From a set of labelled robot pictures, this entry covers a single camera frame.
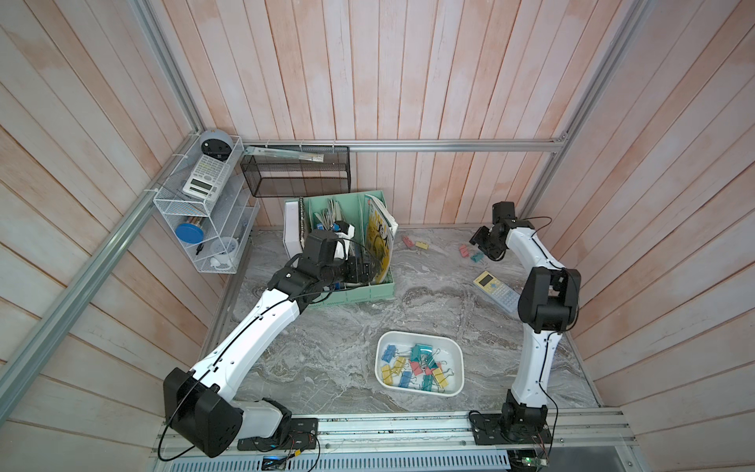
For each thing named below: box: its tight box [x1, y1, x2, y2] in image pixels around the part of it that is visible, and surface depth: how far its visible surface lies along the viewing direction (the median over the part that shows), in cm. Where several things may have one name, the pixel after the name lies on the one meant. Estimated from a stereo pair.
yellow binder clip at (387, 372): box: [381, 364, 396, 386], surface depth 84 cm
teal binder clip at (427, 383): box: [420, 373, 434, 392], surface depth 82 cm
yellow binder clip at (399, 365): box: [392, 355, 407, 375], surface depth 85 cm
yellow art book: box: [365, 193, 399, 285], surface depth 92 cm
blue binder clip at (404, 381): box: [398, 370, 412, 389], surface depth 83 cm
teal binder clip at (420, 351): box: [410, 343, 432, 362], surface depth 88 cm
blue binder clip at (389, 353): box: [381, 344, 400, 363], surface depth 87 cm
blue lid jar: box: [174, 216, 205, 244], surface depth 79 cm
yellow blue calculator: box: [472, 270, 522, 314], surface depth 103 cm
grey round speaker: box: [199, 129, 233, 162], surface depth 83 cm
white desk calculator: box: [181, 154, 232, 202], surface depth 78 cm
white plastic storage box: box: [374, 330, 465, 397], surface depth 85 cm
